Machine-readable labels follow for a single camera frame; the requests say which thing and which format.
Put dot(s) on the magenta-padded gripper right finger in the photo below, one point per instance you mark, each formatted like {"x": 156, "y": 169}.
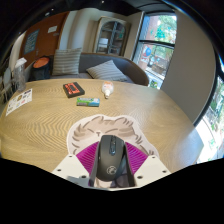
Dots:
{"x": 150, "y": 166}

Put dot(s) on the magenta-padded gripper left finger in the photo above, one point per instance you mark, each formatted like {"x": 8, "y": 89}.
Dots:
{"x": 71, "y": 166}

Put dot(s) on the black computer mouse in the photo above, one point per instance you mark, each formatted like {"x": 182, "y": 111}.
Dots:
{"x": 111, "y": 158}

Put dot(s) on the cat-shaped mouse pad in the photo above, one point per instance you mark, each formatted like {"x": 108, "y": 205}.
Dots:
{"x": 90, "y": 130}

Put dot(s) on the small green pack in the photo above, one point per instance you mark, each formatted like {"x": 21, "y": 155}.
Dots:
{"x": 88, "y": 101}

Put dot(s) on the flat black and red box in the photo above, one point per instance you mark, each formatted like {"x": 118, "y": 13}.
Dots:
{"x": 73, "y": 89}

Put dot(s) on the dark-framed window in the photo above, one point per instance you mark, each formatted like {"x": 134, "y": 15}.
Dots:
{"x": 155, "y": 50}
{"x": 215, "y": 116}

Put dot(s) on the white sticker sheet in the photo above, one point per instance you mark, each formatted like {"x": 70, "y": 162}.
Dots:
{"x": 19, "y": 101}

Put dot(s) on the small white tube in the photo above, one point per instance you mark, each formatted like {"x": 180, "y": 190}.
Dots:
{"x": 107, "y": 88}

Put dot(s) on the flat-lying striped cushion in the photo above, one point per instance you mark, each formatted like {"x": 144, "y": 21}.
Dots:
{"x": 106, "y": 70}

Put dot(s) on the black and orange backpack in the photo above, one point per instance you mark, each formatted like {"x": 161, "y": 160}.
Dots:
{"x": 41, "y": 66}

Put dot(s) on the square striped cushion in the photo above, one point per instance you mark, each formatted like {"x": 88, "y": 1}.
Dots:
{"x": 66, "y": 61}

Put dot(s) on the grey sofa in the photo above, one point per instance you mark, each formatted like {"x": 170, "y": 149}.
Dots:
{"x": 90, "y": 61}

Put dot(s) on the brown wooden door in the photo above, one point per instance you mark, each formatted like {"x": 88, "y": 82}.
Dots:
{"x": 46, "y": 43}

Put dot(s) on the blue poster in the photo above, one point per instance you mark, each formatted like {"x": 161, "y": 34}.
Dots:
{"x": 30, "y": 41}

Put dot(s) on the wooden glass-door cabinet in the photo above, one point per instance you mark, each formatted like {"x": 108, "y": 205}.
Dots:
{"x": 111, "y": 36}

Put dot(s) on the small white door sign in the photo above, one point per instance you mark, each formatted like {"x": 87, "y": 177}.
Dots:
{"x": 52, "y": 29}

